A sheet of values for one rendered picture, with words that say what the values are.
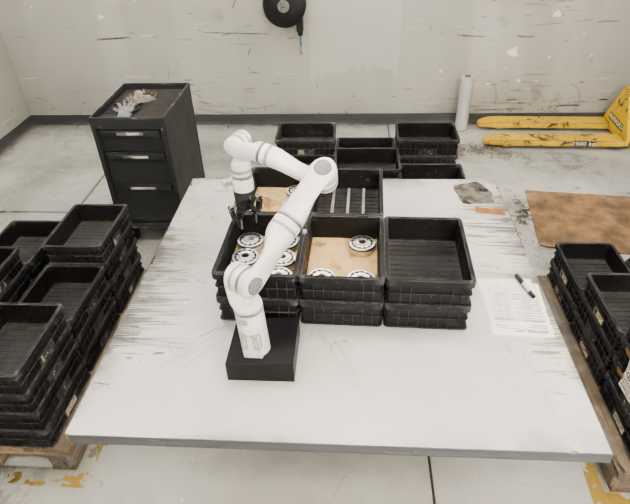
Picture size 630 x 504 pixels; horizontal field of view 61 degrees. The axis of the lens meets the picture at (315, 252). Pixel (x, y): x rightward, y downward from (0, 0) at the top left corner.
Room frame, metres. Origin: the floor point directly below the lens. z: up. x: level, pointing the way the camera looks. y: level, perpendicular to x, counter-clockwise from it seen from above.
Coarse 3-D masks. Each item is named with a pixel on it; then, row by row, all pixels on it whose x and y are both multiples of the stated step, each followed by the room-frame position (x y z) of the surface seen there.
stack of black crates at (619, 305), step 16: (592, 288) 1.82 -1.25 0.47; (608, 288) 1.89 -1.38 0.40; (624, 288) 1.88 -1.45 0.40; (592, 304) 1.79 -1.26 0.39; (608, 304) 1.80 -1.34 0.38; (624, 304) 1.80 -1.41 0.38; (576, 320) 1.86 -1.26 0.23; (592, 320) 1.73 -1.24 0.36; (608, 320) 1.64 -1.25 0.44; (624, 320) 1.70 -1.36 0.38; (576, 336) 1.82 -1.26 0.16; (592, 336) 1.69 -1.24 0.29; (608, 336) 1.60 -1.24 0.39; (592, 352) 1.64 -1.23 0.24; (608, 352) 1.54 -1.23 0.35; (592, 368) 1.61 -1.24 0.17; (608, 368) 1.52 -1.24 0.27
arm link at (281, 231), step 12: (276, 216) 1.37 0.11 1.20; (276, 228) 1.33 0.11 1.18; (288, 228) 1.33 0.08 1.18; (276, 240) 1.30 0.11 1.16; (288, 240) 1.31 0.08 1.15; (264, 252) 1.27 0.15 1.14; (276, 252) 1.28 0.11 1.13; (264, 264) 1.24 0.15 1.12; (240, 276) 1.21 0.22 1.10; (252, 276) 1.20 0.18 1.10; (264, 276) 1.23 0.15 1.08; (240, 288) 1.18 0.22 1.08; (252, 288) 1.19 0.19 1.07
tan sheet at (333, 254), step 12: (312, 240) 1.76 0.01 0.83; (324, 240) 1.76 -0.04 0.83; (336, 240) 1.75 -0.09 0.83; (348, 240) 1.75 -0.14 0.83; (312, 252) 1.68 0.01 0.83; (324, 252) 1.68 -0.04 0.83; (336, 252) 1.67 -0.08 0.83; (348, 252) 1.67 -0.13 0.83; (312, 264) 1.60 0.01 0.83; (324, 264) 1.60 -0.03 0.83; (336, 264) 1.60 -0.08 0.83; (348, 264) 1.59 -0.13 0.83; (360, 264) 1.59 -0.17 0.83; (372, 264) 1.59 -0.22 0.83
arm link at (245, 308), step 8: (232, 264) 1.26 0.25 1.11; (240, 264) 1.26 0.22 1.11; (232, 272) 1.23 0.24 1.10; (240, 272) 1.22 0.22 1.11; (224, 280) 1.23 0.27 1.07; (232, 280) 1.21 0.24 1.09; (232, 288) 1.20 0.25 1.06; (232, 296) 1.23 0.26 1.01; (240, 296) 1.24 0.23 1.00; (256, 296) 1.25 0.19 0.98; (232, 304) 1.22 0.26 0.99; (240, 304) 1.21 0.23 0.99; (248, 304) 1.21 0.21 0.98; (256, 304) 1.22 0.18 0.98; (240, 312) 1.20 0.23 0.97; (248, 312) 1.19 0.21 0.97; (256, 312) 1.20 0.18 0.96
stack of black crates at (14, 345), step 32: (0, 320) 1.69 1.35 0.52; (32, 320) 1.70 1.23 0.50; (64, 320) 1.68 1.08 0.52; (0, 352) 1.53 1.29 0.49; (32, 352) 1.43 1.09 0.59; (64, 352) 1.60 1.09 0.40; (0, 384) 1.32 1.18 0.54; (32, 384) 1.36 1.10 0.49; (64, 384) 1.52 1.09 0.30; (0, 416) 1.32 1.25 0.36; (32, 416) 1.30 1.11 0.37; (64, 416) 1.44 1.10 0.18
